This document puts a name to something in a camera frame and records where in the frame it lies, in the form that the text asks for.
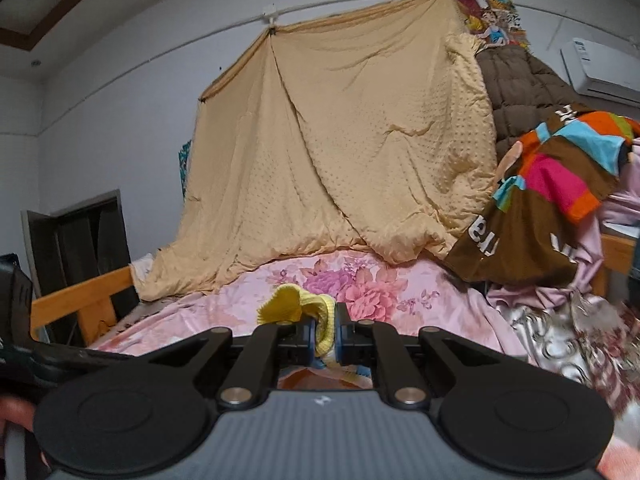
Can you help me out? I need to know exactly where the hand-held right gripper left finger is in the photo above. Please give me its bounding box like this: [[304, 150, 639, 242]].
[[142, 317, 321, 408]]

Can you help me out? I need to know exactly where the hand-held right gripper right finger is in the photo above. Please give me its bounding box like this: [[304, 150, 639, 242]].
[[334, 302, 501, 408]]

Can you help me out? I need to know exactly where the yellow and white sock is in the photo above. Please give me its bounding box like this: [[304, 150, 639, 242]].
[[257, 284, 373, 381]]

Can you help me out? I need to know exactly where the person's left hand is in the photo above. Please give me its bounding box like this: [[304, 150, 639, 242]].
[[0, 400, 38, 429]]

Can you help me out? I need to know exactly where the pink floral blanket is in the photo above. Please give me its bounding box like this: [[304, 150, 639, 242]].
[[90, 252, 531, 391]]

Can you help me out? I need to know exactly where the dark window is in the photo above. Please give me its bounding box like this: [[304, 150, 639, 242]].
[[21, 189, 133, 348]]

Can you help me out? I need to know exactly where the beige dotted quilt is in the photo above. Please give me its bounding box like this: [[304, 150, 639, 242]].
[[135, 0, 501, 301]]

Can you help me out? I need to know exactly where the gold maroon brocade sheet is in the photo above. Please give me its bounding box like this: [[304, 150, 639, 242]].
[[500, 290, 640, 431]]

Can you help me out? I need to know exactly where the colourful patchwork garment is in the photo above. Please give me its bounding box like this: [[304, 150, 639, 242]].
[[444, 102, 640, 286]]

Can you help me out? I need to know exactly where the brown quilted jacket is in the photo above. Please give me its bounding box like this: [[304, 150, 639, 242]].
[[472, 45, 596, 161]]

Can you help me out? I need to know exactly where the white air conditioner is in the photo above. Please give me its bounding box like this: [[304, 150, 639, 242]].
[[560, 37, 640, 98]]

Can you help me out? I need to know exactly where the wooden bed frame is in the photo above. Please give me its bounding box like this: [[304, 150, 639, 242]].
[[30, 265, 138, 348]]

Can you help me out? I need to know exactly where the teal wall poster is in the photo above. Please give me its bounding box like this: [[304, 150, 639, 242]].
[[177, 140, 193, 196]]

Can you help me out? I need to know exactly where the cartoon wall poster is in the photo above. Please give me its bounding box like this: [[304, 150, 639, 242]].
[[452, 0, 531, 51]]

